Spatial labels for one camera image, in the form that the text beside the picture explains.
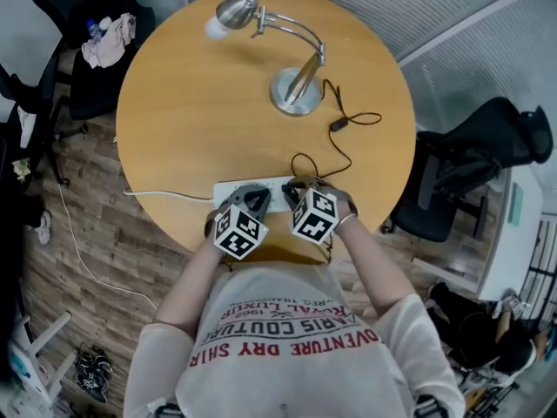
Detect person's right forearm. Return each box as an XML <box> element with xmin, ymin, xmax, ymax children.
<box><xmin>333</xmin><ymin>214</ymin><xmax>419</xmax><ymax>322</ymax></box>

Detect round wooden table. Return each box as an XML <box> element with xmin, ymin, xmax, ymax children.
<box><xmin>115</xmin><ymin>0</ymin><xmax>418</xmax><ymax>266</ymax></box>

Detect white power strip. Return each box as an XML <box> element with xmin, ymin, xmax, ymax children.
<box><xmin>212</xmin><ymin>175</ymin><xmax>302</xmax><ymax>214</ymax></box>

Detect clear water bottle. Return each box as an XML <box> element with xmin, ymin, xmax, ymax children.
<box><xmin>84</xmin><ymin>17</ymin><xmax>113</xmax><ymax>44</ymax></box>

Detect silver bracelet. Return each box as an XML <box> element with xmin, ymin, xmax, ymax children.
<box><xmin>333</xmin><ymin>212</ymin><xmax>359</xmax><ymax>235</ymax></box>

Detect black bag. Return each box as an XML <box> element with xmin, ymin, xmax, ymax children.
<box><xmin>427</xmin><ymin>281</ymin><xmax>537</xmax><ymax>376</ymax></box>

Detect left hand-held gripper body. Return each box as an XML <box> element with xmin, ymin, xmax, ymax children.
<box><xmin>212</xmin><ymin>182</ymin><xmax>273</xmax><ymax>262</ymax></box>

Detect person's white printed shirt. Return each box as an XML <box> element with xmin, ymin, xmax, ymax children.
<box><xmin>123</xmin><ymin>259</ymin><xmax>467</xmax><ymax>418</ymax></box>

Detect crumpled pale cloth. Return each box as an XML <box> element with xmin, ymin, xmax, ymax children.
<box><xmin>81</xmin><ymin>12</ymin><xmax>138</xmax><ymax>70</ymax></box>

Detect white rack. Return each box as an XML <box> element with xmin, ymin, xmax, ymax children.
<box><xmin>6</xmin><ymin>310</ymin><xmax>78</xmax><ymax>418</ymax></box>

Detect small flower bunch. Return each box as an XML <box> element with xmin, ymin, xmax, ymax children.
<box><xmin>11</xmin><ymin>157</ymin><xmax>33</xmax><ymax>183</ymax></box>

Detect silver desk lamp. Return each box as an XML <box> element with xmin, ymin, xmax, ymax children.
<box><xmin>204</xmin><ymin>0</ymin><xmax>328</xmax><ymax>118</ymax></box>

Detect black sandals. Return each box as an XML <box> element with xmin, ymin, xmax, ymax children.
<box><xmin>72</xmin><ymin>340</ymin><xmax>115</xmax><ymax>405</ymax></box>

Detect black lamp cable with plug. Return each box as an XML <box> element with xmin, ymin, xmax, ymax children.
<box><xmin>290</xmin><ymin>78</ymin><xmax>384</xmax><ymax>187</ymax></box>

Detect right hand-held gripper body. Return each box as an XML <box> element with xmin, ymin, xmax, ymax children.
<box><xmin>291</xmin><ymin>176</ymin><xmax>360</xmax><ymax>247</ymax></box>

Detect person's left forearm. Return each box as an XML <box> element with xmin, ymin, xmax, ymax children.
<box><xmin>153</xmin><ymin>232</ymin><xmax>232</xmax><ymax>335</ymax></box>

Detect white power strip cord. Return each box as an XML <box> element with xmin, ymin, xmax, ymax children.
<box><xmin>55</xmin><ymin>180</ymin><xmax>218</xmax><ymax>311</ymax></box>

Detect pale green booklet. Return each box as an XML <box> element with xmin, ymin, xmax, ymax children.
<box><xmin>506</xmin><ymin>181</ymin><xmax>527</xmax><ymax>229</ymax></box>

